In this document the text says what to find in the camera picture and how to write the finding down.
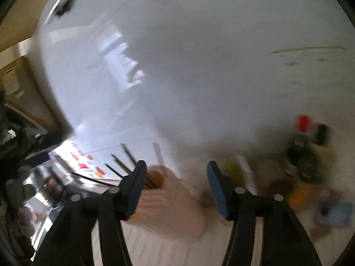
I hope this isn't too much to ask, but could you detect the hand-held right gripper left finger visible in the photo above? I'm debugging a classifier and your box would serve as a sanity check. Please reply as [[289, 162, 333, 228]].
[[32, 160, 147, 266]]

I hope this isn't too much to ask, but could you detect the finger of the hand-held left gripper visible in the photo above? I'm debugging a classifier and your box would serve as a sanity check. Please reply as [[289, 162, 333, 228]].
[[25, 130, 74, 167]]

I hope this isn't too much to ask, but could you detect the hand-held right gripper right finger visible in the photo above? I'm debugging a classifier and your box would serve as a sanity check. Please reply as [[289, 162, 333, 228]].
[[207, 161, 322, 266]]

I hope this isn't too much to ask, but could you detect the cream ribbed utensil holder cup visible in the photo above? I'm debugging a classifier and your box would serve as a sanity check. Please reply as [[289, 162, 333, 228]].
[[130, 166, 208, 240]]

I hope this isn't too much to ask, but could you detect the light wooden chopstick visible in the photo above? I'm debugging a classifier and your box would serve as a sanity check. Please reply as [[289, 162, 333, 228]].
[[153, 142, 165, 167]]

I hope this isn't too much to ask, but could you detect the yellow green container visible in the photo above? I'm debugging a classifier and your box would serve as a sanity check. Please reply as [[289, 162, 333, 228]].
[[226, 159, 245, 185]]

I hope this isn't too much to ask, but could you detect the wooden cabinet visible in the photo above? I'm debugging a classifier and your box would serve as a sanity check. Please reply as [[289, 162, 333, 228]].
[[0, 40, 57, 133]]

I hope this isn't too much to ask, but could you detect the brown jar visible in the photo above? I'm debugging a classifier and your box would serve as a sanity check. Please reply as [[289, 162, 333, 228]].
[[256, 158, 290, 197]]

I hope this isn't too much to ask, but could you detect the grey blurry kitchenware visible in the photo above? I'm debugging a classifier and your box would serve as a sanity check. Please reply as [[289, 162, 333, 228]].
[[4, 165, 71, 257]]

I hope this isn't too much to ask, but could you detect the orange snack packet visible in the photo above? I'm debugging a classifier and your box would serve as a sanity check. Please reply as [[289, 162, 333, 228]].
[[287, 185, 315, 209]]

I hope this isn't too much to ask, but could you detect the dark bottle with red cap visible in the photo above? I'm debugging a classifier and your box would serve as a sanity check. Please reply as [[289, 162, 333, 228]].
[[288, 115, 315, 174]]

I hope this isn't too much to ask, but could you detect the dark green bottle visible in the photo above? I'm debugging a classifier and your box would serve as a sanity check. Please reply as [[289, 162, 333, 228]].
[[316, 124, 331, 146]]

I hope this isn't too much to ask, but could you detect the white refrigerator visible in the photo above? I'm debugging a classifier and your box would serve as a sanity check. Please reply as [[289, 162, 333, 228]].
[[33, 0, 278, 178]]

